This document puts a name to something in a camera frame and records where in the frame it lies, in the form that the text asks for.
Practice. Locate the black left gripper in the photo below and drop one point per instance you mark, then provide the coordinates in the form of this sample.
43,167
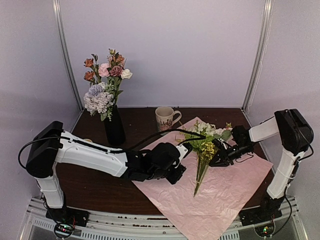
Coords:
174,179

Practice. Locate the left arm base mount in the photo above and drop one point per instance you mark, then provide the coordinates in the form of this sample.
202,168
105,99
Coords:
66,219

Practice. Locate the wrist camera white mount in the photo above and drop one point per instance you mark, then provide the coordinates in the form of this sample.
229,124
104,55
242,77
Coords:
221,144
183,151

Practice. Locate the pink rose stem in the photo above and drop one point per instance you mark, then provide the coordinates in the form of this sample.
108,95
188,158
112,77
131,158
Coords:
114,58

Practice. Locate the cream printed mug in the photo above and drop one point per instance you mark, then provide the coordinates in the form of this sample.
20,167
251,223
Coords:
166,117

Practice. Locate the aluminium frame post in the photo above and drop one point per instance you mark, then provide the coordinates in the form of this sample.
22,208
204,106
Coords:
261,48
65,53

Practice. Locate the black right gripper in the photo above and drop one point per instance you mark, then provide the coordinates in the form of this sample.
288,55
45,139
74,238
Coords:
224,159

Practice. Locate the pink tissue wrapping sheet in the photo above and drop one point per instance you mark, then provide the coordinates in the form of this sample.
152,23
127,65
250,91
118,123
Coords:
223,193

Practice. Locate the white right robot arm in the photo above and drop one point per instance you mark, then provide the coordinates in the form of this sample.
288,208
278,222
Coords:
296,137

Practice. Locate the left aluminium frame post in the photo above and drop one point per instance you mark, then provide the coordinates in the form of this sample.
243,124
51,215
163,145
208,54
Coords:
65,53

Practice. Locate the floral mug yellow inside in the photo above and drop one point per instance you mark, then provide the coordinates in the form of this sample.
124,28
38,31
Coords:
88,140

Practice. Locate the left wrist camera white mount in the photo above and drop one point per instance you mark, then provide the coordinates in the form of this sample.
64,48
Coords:
183,151

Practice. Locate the mauve and white flower stem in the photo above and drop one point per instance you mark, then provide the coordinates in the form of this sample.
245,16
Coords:
120,77

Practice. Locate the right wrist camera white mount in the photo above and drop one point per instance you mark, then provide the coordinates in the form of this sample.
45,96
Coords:
221,144

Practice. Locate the right aluminium frame post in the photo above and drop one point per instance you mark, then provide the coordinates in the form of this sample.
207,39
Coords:
261,48

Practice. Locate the white vented front rail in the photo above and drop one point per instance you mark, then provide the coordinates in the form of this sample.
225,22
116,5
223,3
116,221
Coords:
113,226

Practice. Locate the purple flower bouquet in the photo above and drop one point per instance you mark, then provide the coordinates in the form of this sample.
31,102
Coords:
201,136

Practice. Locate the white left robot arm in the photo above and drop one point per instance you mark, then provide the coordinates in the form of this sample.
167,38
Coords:
54,145

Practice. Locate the black tall vase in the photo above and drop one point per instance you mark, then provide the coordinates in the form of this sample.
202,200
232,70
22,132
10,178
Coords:
114,128

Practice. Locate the blue white hydrangea bunch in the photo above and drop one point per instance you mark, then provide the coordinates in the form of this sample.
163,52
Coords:
100,99

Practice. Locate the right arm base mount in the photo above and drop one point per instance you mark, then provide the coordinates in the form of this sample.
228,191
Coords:
268,211

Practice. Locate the orange brown flower stem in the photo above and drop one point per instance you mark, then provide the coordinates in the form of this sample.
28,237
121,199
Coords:
92,75

